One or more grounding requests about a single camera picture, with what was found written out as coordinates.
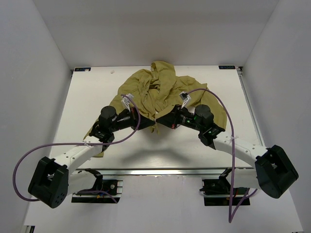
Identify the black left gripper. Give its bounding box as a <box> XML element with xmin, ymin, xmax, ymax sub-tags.
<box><xmin>110</xmin><ymin>107</ymin><xmax>155</xmax><ymax>133</ymax></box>

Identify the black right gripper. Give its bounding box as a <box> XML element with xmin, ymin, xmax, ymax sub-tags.
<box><xmin>156</xmin><ymin>104</ymin><xmax>203</xmax><ymax>132</ymax></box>

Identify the olive yellow jacket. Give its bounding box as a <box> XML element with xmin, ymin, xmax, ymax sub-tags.
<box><xmin>82</xmin><ymin>60</ymin><xmax>228</xmax><ymax>159</ymax></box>

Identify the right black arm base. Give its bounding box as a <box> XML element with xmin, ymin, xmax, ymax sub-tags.
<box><xmin>199</xmin><ymin>168</ymin><xmax>250</xmax><ymax>206</ymax></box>

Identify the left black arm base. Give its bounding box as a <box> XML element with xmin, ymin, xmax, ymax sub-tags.
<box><xmin>68</xmin><ymin>168</ymin><xmax>123</xmax><ymax>204</ymax></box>

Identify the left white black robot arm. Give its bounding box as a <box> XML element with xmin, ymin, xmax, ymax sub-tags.
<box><xmin>28</xmin><ymin>106</ymin><xmax>155</xmax><ymax>208</ymax></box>

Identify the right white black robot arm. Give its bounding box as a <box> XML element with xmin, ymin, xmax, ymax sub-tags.
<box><xmin>156</xmin><ymin>104</ymin><xmax>299</xmax><ymax>199</ymax></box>

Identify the right blue corner label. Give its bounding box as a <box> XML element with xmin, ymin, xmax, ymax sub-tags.
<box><xmin>218</xmin><ymin>65</ymin><xmax>236</xmax><ymax>69</ymax></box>

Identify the blue corner label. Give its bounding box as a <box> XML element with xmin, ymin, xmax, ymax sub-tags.
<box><xmin>74</xmin><ymin>67</ymin><xmax>91</xmax><ymax>72</ymax></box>
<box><xmin>218</xmin><ymin>65</ymin><xmax>236</xmax><ymax>69</ymax></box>

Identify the left blue corner label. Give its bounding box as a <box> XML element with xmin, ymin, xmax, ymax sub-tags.
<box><xmin>74</xmin><ymin>67</ymin><xmax>91</xmax><ymax>72</ymax></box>

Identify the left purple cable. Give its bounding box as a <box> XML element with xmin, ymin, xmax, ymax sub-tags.
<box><xmin>12</xmin><ymin>94</ymin><xmax>142</xmax><ymax>204</ymax></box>

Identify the purple cable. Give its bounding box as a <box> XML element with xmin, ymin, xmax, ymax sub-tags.
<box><xmin>12</xmin><ymin>94</ymin><xmax>142</xmax><ymax>204</ymax></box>
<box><xmin>184</xmin><ymin>88</ymin><xmax>257</xmax><ymax>223</ymax></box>

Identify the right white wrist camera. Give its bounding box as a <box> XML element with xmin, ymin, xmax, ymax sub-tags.
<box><xmin>179</xmin><ymin>91</ymin><xmax>191</xmax><ymax>108</ymax></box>

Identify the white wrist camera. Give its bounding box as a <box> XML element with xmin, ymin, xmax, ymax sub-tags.
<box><xmin>179</xmin><ymin>91</ymin><xmax>191</xmax><ymax>108</ymax></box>
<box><xmin>121</xmin><ymin>94</ymin><xmax>134</xmax><ymax>111</ymax></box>

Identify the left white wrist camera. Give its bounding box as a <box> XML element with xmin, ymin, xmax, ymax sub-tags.
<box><xmin>121</xmin><ymin>94</ymin><xmax>134</xmax><ymax>111</ymax></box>

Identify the aluminium front rail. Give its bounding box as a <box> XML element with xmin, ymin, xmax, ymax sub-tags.
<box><xmin>70</xmin><ymin>167</ymin><xmax>258</xmax><ymax>176</ymax></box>

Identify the aluminium rail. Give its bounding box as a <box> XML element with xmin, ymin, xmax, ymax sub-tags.
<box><xmin>70</xmin><ymin>167</ymin><xmax>258</xmax><ymax>176</ymax></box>
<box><xmin>236</xmin><ymin>67</ymin><xmax>265</xmax><ymax>146</ymax></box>

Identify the aluminium right side rail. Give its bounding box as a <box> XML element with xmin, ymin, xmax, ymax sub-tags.
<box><xmin>236</xmin><ymin>67</ymin><xmax>265</xmax><ymax>146</ymax></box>

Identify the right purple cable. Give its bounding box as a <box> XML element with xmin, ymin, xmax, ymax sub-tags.
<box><xmin>184</xmin><ymin>88</ymin><xmax>257</xmax><ymax>223</ymax></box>

